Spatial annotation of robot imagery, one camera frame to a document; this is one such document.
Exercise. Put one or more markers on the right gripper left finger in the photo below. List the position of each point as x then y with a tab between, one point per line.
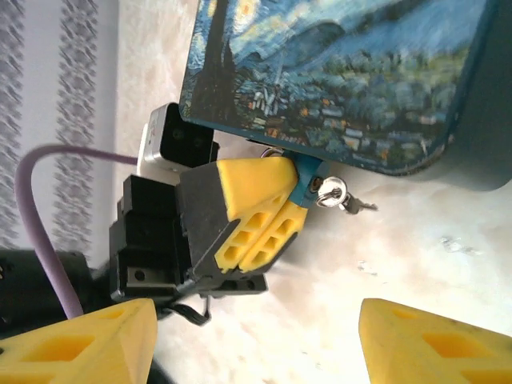
76	344

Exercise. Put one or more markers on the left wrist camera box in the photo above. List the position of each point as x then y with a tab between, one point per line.
180	136

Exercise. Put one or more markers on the spare small silver key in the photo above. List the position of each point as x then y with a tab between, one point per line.
358	206

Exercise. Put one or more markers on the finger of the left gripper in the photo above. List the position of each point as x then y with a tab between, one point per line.
280	236
208	208

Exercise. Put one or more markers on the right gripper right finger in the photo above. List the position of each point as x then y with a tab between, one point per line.
436	344

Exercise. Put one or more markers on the small blue padlock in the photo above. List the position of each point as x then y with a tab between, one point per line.
306	188

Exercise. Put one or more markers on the starry night painted tin box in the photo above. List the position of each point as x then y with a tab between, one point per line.
340	80

